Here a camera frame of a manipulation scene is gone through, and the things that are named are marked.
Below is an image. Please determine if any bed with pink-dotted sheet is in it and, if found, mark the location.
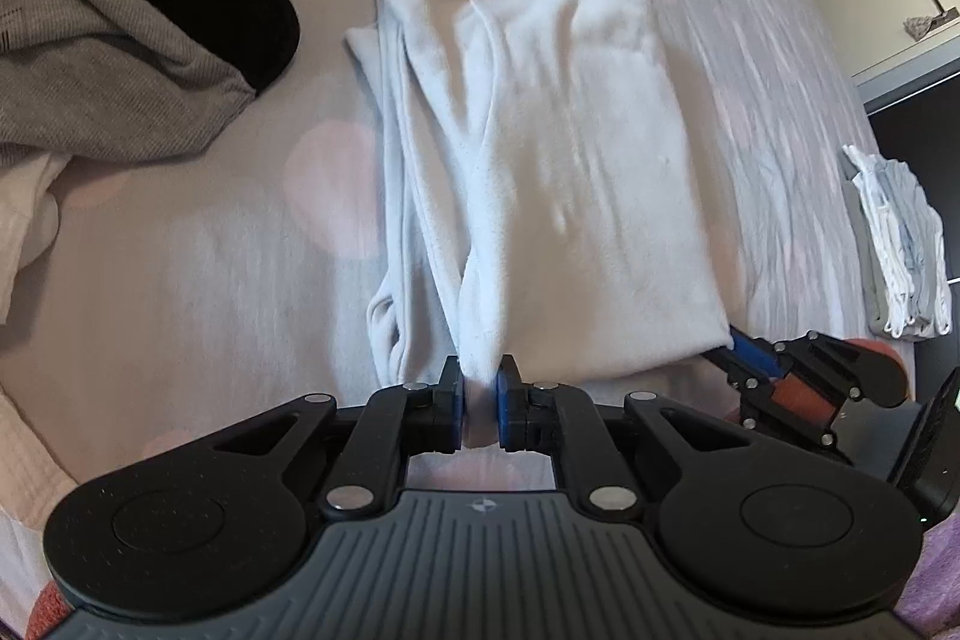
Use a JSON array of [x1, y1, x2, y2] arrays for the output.
[[0, 0, 901, 611]]

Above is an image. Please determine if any grey ribbed garment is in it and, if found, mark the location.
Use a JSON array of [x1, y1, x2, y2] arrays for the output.
[[0, 0, 257, 170]]

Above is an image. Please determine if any white long-sleeve top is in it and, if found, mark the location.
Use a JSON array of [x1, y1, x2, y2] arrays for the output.
[[343, 0, 734, 386]]

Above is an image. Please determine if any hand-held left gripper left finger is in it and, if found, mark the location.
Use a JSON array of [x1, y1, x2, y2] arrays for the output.
[[142, 353, 467, 522]]

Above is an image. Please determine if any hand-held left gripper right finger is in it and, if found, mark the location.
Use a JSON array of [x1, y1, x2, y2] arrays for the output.
[[493, 352, 822, 525]]

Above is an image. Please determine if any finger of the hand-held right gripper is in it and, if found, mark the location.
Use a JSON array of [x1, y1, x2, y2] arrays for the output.
[[739, 376, 854, 462], [703, 325, 865, 398]]

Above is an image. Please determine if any stack of folded pale clothes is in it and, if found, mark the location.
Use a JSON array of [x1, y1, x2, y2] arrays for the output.
[[840, 141, 955, 342]]

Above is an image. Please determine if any white knit garment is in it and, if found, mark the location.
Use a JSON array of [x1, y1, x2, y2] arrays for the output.
[[0, 152, 70, 326]]

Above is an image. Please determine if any white quilted cloth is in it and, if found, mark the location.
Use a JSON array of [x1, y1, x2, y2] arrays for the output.
[[0, 385, 81, 530]]

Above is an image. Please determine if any person's red knit garment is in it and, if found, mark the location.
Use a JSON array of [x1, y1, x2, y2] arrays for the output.
[[26, 340, 905, 640]]

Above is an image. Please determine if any black wardrobe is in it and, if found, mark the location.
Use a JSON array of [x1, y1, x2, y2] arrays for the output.
[[861, 53, 960, 281]]

